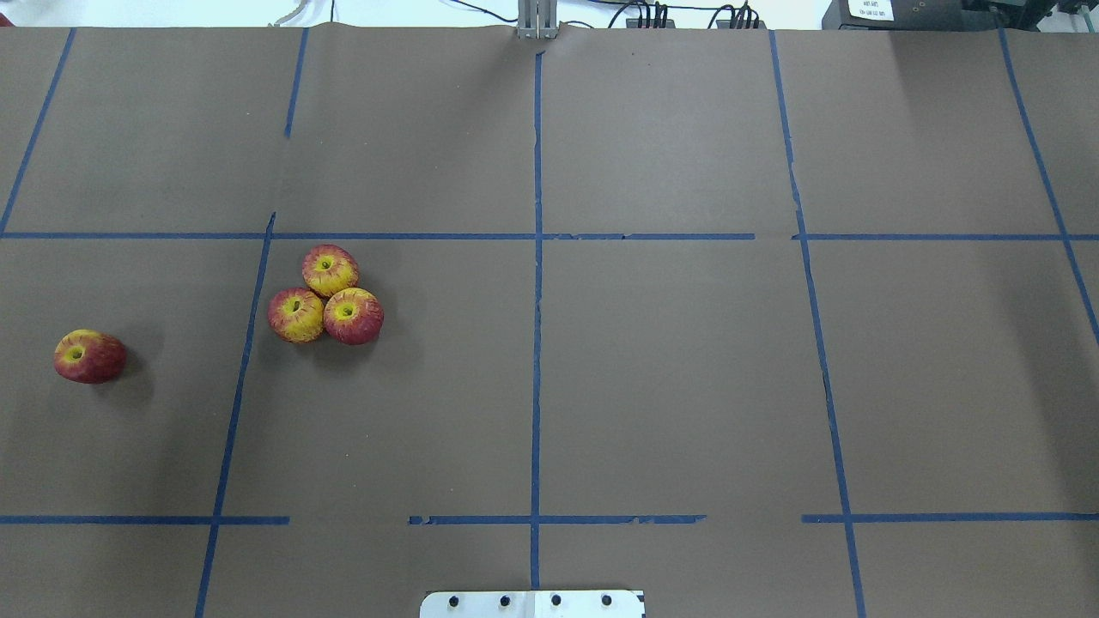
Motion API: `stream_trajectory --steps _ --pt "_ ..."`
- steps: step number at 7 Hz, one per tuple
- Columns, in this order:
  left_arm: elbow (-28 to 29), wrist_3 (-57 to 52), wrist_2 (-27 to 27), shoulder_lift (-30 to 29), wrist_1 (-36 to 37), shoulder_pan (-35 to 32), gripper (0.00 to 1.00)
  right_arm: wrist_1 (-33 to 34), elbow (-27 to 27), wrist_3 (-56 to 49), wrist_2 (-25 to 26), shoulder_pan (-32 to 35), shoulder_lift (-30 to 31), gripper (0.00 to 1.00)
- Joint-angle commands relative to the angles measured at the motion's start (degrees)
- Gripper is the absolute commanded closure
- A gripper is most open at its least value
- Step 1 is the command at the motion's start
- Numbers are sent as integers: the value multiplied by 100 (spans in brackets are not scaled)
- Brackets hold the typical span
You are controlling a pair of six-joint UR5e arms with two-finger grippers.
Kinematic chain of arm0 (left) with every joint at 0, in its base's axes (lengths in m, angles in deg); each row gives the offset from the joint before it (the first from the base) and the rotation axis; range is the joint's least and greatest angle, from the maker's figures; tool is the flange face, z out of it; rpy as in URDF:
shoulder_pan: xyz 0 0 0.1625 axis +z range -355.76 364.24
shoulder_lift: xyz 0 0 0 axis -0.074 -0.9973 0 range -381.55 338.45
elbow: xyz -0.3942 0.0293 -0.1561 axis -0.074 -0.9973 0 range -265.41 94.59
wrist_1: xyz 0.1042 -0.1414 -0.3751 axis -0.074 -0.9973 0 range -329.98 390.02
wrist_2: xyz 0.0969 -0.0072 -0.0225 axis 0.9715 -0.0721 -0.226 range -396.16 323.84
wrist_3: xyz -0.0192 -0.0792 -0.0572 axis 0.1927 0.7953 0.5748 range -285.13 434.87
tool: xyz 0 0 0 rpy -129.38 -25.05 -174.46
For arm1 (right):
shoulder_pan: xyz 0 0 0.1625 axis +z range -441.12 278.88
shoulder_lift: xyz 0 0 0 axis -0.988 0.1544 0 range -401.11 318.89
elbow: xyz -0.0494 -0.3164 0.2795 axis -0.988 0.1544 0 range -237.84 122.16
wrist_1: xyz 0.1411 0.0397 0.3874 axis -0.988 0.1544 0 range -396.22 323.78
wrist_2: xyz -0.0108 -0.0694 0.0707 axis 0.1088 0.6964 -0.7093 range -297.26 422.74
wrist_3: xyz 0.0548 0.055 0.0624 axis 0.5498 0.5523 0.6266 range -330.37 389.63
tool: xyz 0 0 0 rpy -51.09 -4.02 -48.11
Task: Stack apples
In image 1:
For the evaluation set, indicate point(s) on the lone red yellow apple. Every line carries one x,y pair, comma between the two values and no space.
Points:
89,357

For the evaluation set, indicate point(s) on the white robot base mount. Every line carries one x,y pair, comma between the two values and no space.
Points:
560,603

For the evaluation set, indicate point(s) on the right clustered red apple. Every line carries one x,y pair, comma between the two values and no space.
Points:
353,316

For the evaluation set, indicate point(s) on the left clustered red apple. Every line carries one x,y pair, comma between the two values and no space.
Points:
296,315

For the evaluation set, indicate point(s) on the black device with label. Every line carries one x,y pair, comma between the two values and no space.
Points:
930,16

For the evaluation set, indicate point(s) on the clustered red apple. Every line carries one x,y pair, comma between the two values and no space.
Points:
353,316
327,269
296,315

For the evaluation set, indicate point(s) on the top clustered red apple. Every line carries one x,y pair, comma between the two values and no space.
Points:
327,269

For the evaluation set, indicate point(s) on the grey metal camera post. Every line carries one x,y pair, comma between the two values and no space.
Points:
537,19

